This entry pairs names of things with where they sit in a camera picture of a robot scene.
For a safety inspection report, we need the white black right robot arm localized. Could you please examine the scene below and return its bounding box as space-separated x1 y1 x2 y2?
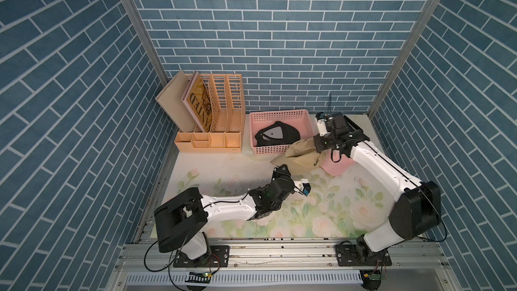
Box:
314 113 442 266

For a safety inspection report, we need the wanted poster book pink edge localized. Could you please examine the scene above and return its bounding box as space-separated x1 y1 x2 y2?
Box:
182 71 213 133

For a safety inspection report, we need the black baseball cap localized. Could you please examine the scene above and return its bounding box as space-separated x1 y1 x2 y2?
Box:
254 121 301 147

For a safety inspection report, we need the beige baseball cap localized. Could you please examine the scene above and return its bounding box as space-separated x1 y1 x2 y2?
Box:
271 137 327 176

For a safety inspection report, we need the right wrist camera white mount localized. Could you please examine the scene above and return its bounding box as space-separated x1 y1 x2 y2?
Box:
316 112 329 137

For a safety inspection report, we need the pink perforated plastic basket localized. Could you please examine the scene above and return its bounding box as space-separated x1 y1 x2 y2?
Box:
249 110 316 155

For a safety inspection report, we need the floral table mat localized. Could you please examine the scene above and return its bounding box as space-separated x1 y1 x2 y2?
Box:
150 114 423 239

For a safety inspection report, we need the peach plastic desk organizer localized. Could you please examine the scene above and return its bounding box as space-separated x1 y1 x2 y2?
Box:
174 74 246 154

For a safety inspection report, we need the pink baseball cap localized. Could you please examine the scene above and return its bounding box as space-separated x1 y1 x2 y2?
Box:
320 156 355 176

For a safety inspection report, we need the beige flat board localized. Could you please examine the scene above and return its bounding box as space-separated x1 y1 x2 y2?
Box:
156 71 196 132

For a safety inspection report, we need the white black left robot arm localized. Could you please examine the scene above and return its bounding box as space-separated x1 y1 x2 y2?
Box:
153 164 311 264

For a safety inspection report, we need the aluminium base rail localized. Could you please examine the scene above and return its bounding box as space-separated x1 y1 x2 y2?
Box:
106 238 460 290

